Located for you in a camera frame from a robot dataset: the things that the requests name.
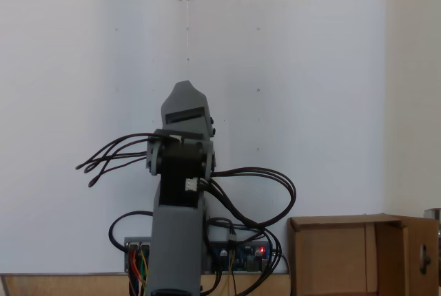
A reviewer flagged blue circuit board with capacitors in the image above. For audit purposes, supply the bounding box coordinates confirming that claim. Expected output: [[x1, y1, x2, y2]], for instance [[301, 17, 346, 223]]
[[209, 244, 273, 272]]

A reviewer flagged black motor cable bundle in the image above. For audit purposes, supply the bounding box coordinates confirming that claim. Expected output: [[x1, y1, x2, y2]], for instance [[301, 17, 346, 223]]
[[75, 132, 155, 189], [202, 167, 298, 232]]

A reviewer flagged thin yellow wire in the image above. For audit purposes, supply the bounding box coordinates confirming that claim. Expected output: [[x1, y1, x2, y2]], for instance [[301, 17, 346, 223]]
[[221, 246, 237, 296]]

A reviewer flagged grey board mounting plate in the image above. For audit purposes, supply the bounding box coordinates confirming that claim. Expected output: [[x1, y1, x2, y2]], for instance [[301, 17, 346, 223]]
[[123, 236, 275, 275]]

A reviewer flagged coloured jumper wire bundle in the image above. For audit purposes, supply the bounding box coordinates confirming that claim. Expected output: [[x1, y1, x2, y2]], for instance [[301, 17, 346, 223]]
[[127, 249, 149, 296]]

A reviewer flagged brown cardboard box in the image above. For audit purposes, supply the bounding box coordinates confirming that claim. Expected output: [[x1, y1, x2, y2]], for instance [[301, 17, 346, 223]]
[[287, 213, 441, 296]]

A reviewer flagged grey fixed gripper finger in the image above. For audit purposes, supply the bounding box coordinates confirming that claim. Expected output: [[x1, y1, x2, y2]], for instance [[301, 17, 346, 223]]
[[161, 81, 212, 127]]

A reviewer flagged circuit board with jumper wires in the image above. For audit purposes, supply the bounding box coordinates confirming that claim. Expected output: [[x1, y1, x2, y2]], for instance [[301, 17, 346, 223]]
[[125, 240, 152, 273]]

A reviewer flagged thick black power cable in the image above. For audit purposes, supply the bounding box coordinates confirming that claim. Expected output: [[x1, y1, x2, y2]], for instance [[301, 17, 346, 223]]
[[109, 210, 154, 254]]

